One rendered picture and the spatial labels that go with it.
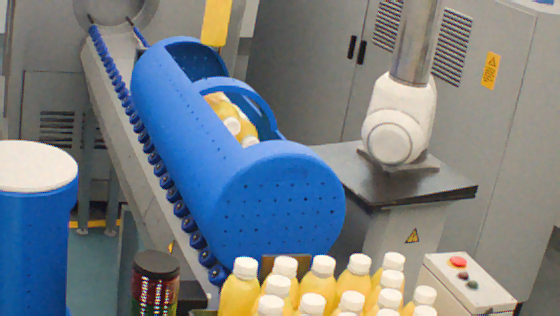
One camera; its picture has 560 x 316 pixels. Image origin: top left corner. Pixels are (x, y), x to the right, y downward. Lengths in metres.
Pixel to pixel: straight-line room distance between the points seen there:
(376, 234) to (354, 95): 1.86
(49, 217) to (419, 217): 1.00
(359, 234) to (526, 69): 1.20
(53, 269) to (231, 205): 0.50
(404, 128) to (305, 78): 2.45
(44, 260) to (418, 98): 0.95
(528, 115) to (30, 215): 2.09
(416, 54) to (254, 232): 0.61
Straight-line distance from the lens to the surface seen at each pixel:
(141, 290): 0.99
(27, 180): 1.72
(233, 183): 1.49
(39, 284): 1.80
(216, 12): 2.14
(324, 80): 4.12
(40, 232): 1.74
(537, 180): 3.39
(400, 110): 1.88
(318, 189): 1.56
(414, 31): 1.86
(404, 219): 2.13
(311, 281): 1.41
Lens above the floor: 1.75
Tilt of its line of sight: 20 degrees down
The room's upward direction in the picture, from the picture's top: 11 degrees clockwise
